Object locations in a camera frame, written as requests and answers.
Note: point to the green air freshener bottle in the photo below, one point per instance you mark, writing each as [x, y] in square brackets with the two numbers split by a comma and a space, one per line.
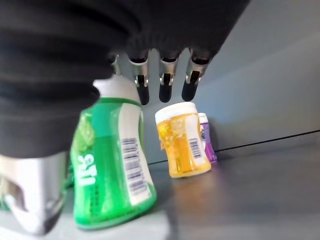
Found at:
[110, 160]

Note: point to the orange air freshener bottle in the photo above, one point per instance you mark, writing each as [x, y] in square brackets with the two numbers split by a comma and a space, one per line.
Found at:
[182, 142]

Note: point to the purple air freshener bottle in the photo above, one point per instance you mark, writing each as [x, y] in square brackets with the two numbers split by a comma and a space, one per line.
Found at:
[208, 140]

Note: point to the grey metal shelf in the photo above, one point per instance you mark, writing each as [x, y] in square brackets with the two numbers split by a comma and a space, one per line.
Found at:
[237, 190]

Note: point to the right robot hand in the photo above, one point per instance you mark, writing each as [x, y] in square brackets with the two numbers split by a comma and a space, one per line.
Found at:
[50, 75]

